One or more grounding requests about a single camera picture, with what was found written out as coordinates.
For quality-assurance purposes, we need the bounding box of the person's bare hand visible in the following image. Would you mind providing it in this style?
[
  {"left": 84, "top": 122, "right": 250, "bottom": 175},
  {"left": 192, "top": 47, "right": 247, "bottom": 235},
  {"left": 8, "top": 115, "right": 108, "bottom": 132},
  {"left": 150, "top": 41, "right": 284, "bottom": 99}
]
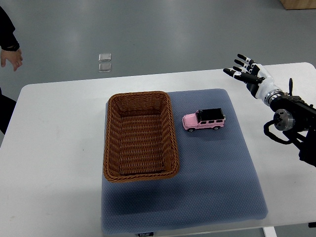
[{"left": 0, "top": 49, "right": 23, "bottom": 72}]

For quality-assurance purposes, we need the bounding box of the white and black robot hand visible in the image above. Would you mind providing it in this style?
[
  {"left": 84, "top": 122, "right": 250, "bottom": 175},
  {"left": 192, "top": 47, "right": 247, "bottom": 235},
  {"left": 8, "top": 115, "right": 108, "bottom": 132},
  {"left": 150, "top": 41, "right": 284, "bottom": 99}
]
[{"left": 223, "top": 54, "right": 279, "bottom": 104}]

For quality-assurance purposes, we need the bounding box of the pink toy car black roof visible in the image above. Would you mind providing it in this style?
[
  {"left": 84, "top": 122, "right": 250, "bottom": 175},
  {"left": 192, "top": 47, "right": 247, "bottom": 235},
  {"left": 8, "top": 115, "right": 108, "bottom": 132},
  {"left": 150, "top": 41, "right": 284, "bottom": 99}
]
[{"left": 182, "top": 108, "right": 226, "bottom": 132}]

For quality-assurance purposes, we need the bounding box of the black sleeved forearm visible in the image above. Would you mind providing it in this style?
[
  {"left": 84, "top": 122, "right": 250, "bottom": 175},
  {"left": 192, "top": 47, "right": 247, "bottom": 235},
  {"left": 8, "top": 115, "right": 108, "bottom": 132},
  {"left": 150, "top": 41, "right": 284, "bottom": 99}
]
[{"left": 0, "top": 7, "right": 20, "bottom": 51}]

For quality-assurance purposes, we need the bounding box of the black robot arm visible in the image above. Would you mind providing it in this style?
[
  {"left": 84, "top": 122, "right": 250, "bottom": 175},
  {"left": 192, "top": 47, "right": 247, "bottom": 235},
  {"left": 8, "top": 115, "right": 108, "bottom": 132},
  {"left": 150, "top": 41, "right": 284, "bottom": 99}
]
[{"left": 264, "top": 92, "right": 316, "bottom": 166}]

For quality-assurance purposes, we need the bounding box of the brown woven wicker basket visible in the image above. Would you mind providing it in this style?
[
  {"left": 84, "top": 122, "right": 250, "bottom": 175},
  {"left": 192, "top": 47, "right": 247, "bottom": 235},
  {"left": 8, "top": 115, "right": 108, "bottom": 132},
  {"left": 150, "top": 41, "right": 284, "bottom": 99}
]
[{"left": 103, "top": 91, "right": 180, "bottom": 183}]

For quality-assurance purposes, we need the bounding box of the wooden box corner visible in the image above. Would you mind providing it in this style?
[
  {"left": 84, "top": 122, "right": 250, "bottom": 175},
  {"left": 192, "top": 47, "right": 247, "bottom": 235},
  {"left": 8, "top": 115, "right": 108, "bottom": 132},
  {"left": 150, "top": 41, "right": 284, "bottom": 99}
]
[{"left": 280, "top": 0, "right": 316, "bottom": 10}]

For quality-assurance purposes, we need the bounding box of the upper metal floor plate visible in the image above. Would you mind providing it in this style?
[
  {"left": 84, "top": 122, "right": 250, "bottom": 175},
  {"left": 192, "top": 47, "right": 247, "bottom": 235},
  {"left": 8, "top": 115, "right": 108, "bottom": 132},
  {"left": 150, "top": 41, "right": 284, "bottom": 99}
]
[{"left": 98, "top": 53, "right": 112, "bottom": 62}]

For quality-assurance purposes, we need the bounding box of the blue-grey textured mat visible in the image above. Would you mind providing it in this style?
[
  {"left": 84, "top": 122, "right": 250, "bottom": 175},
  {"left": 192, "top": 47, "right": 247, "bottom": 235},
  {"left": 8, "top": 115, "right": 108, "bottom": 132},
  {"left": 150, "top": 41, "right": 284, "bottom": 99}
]
[{"left": 101, "top": 89, "right": 268, "bottom": 235}]

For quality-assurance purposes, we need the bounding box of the white table leg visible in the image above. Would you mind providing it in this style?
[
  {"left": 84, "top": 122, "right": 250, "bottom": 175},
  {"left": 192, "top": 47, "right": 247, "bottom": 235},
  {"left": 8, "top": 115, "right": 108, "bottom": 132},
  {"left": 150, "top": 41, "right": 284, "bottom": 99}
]
[{"left": 263, "top": 227, "right": 277, "bottom": 237}]

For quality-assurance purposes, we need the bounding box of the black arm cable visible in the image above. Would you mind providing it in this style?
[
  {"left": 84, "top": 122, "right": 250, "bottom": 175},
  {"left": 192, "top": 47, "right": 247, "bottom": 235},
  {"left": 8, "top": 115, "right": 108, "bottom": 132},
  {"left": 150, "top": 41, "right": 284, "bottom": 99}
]
[{"left": 263, "top": 119, "right": 297, "bottom": 145}]

